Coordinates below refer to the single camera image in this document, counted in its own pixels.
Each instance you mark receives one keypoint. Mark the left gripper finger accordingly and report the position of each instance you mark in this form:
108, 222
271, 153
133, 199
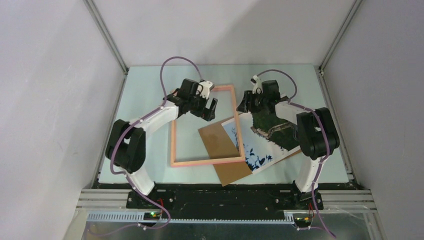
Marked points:
207, 114
213, 105

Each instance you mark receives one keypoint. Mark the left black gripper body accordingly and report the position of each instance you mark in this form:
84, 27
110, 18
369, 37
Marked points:
196, 102

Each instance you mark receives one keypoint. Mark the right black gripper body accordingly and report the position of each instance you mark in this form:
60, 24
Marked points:
257, 100

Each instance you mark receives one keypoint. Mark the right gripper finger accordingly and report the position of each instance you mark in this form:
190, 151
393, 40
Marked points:
244, 101
247, 109

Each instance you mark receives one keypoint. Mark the clear acrylic sheet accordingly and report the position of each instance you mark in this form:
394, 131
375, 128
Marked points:
195, 141

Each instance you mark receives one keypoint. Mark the Great Wall photo print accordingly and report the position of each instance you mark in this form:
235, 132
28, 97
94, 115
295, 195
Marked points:
266, 139

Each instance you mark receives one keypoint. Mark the pink wooden photo frame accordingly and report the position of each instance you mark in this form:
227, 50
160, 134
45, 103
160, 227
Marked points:
215, 134

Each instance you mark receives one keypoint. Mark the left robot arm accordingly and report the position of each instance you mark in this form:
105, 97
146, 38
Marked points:
126, 146

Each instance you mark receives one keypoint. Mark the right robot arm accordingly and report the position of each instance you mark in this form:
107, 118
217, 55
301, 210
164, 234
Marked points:
315, 128

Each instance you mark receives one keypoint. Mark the brown cardboard backing board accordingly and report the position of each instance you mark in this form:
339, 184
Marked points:
232, 172

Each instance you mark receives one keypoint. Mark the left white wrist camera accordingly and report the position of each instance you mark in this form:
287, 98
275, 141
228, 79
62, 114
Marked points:
204, 88

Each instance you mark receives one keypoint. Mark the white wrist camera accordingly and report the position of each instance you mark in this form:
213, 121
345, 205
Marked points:
257, 85
204, 88

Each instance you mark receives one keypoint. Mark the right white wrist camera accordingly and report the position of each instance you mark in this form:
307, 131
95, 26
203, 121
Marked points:
257, 85

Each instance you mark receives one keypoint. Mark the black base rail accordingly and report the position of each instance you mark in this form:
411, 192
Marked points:
233, 202

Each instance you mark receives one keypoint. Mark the right aluminium corner post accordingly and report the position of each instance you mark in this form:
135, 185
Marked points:
340, 33

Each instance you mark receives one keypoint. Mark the aluminium corner post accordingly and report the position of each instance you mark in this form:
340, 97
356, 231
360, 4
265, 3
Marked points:
106, 34
340, 33

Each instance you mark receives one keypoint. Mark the left aluminium corner post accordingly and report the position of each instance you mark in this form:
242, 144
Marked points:
106, 34

